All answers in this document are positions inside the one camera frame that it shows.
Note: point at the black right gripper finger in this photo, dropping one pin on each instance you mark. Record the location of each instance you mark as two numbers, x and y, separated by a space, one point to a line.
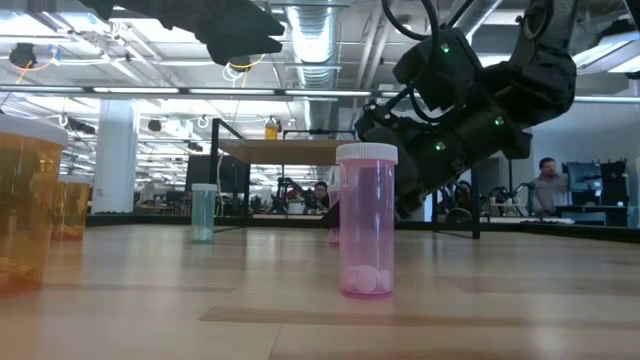
331 217

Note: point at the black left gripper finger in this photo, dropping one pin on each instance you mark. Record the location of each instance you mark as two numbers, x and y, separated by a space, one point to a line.
245 50
240 31

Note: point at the pink pill bottle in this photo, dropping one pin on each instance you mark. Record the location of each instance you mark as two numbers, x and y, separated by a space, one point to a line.
366 235
334 238

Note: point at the small orange pill bottle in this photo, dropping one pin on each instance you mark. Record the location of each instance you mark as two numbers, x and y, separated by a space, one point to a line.
271 132

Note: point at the teal pill bottle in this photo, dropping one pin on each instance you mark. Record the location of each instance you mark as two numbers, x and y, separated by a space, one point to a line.
204 215

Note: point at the large orange pill bottle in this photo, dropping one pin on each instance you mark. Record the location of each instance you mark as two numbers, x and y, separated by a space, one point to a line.
27 210
76 210

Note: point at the black background robot arm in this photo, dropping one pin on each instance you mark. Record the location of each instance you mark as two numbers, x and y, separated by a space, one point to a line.
287 187

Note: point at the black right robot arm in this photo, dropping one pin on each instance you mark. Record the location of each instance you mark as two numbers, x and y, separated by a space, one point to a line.
540 80

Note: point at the wooden shelf with black legs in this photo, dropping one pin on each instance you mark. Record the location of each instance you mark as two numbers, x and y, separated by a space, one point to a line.
280 152

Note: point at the black ceiling device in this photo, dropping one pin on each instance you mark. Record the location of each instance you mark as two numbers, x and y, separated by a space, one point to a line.
22 54
240 65

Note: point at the person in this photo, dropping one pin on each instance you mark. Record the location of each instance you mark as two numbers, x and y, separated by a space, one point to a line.
462 197
320 195
550 187

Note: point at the white cup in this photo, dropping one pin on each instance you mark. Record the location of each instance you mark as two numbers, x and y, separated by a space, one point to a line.
295 207

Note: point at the long ceiling light bar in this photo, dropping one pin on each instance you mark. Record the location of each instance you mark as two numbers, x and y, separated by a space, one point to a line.
140 90

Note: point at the silver ventilation duct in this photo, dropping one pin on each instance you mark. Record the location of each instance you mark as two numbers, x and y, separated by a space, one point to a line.
312 45

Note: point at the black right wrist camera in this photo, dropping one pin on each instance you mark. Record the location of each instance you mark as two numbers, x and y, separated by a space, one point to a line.
440 70

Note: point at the black metal table frame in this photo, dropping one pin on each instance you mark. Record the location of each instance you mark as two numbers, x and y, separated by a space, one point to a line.
150 220

